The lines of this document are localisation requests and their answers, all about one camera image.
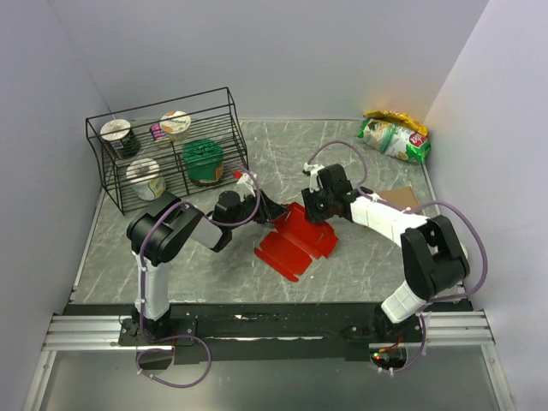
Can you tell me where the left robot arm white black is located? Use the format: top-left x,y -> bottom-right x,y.
126,190 -> 289,344

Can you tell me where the small purple white cup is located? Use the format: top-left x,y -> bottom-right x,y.
150,123 -> 165,140

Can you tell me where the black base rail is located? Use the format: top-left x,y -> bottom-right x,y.
62,300 -> 474,366

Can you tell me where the white cup lower shelf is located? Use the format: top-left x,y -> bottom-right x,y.
126,158 -> 166,201

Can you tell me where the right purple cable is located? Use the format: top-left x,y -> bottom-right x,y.
306,140 -> 489,374

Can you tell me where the green lidded jar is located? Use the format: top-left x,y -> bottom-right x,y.
182,139 -> 223,186

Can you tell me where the yellow chips bag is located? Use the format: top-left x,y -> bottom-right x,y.
363,110 -> 428,136

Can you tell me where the red paper box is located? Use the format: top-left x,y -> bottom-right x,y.
254,202 -> 338,282

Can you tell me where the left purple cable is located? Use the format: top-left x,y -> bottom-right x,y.
135,161 -> 262,390

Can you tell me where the green chips bag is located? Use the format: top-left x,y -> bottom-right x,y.
357,117 -> 431,164

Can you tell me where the aluminium frame rail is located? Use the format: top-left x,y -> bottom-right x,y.
22,273 -> 516,411

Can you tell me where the purple cable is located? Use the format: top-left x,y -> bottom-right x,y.
135,161 -> 262,390
306,140 -> 489,374

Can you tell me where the brown cardboard box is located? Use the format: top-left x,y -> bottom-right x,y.
352,187 -> 427,233

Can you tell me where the black wire rack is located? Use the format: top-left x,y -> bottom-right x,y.
86,87 -> 248,213

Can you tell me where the foil lid dark cup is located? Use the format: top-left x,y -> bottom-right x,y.
100,119 -> 140,159

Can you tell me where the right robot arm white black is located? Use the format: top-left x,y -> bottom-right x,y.
301,164 -> 470,342

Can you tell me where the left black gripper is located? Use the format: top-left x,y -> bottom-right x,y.
229,189 -> 289,230

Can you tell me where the white yogurt cup orange label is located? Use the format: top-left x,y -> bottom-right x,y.
159,110 -> 192,142

